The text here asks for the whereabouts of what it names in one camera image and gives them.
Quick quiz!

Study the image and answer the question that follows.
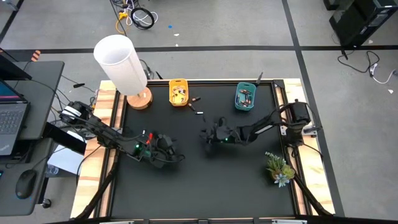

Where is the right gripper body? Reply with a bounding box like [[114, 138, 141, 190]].
[[207, 120, 239, 146]]

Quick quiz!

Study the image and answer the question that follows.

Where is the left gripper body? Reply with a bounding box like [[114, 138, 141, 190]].
[[148, 134, 177, 169]]

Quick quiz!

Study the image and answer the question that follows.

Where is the teal plastic basket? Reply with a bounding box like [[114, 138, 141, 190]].
[[234, 82, 257, 111]]

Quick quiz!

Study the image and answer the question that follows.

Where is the yellow plastic basket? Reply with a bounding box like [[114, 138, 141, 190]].
[[169, 78, 190, 107]]

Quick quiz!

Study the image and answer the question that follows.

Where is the artificial succulent plant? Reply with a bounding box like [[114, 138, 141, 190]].
[[264, 151, 295, 189]]

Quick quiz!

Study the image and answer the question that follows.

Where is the white box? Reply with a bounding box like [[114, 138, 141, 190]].
[[46, 130, 86, 178]]

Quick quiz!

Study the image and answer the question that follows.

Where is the white shade wooden lamp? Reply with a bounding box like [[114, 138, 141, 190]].
[[93, 34, 154, 110]]

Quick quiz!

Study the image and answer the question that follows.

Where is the dark grey desk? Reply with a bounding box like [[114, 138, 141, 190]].
[[0, 138, 55, 217]]

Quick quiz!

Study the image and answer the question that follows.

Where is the black desk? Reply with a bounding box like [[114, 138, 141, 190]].
[[0, 60, 65, 141]]

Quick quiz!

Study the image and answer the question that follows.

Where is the black computer mouse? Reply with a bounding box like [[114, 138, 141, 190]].
[[15, 169, 38, 200]]

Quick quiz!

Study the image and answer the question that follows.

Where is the black laptop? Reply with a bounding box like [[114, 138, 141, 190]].
[[0, 80, 31, 156]]

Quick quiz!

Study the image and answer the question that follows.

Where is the black monitor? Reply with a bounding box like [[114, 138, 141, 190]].
[[0, 48, 32, 81]]

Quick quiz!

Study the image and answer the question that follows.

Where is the black equipment cabinet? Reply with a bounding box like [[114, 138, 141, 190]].
[[323, 0, 398, 49]]

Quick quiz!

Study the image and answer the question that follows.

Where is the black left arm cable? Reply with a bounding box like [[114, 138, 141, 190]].
[[155, 152, 187, 164]]

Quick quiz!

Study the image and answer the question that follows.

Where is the black lamp cord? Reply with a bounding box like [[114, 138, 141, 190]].
[[139, 58, 155, 80]]

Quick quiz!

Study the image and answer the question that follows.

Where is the white floor cable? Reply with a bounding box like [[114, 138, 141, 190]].
[[124, 0, 159, 27]]

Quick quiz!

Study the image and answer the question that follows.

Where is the coiled black cable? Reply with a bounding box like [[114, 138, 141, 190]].
[[129, 6, 155, 31]]

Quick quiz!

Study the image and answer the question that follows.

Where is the yellow floor cable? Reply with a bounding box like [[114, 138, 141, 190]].
[[115, 11, 130, 35]]

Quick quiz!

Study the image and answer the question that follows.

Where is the black floor cable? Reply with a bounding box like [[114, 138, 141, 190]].
[[337, 49, 381, 75]]

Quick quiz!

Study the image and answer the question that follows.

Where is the white adapter cable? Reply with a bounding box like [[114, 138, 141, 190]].
[[369, 63, 398, 85]]

